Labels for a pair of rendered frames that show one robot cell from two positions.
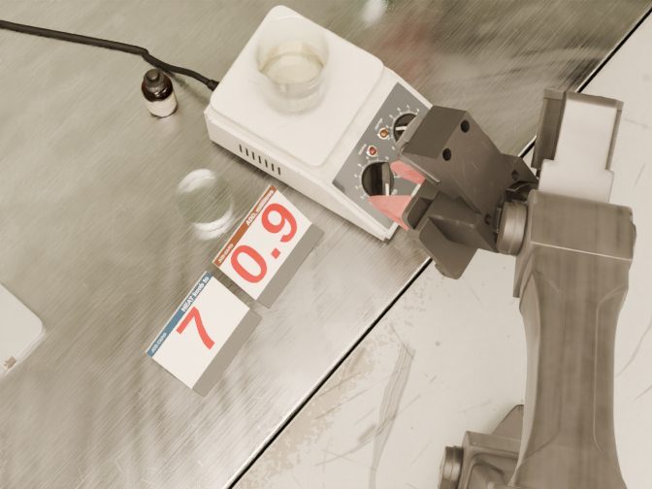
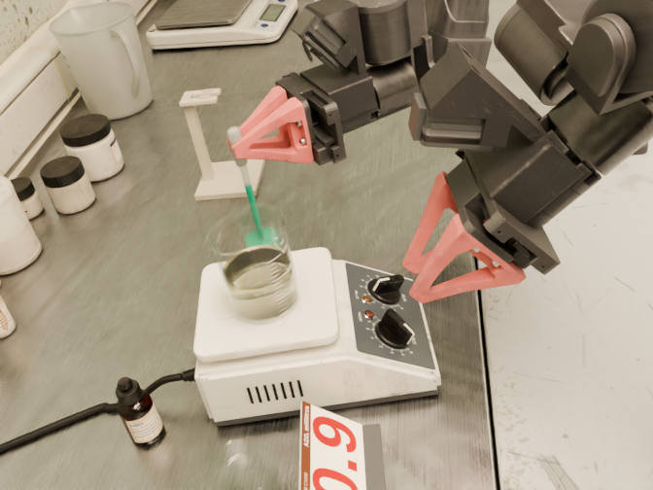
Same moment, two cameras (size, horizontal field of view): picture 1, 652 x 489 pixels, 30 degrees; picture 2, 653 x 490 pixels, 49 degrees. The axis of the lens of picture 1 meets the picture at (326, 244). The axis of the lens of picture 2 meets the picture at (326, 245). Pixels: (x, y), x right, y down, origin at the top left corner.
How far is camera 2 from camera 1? 64 cm
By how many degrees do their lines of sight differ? 39
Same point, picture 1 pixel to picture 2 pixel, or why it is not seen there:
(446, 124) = (450, 61)
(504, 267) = (548, 347)
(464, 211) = (522, 155)
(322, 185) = (351, 358)
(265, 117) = (257, 332)
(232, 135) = (235, 377)
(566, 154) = (570, 16)
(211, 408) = not seen: outside the picture
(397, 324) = (515, 447)
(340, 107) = (316, 289)
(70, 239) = not seen: outside the picture
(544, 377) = not seen: outside the picture
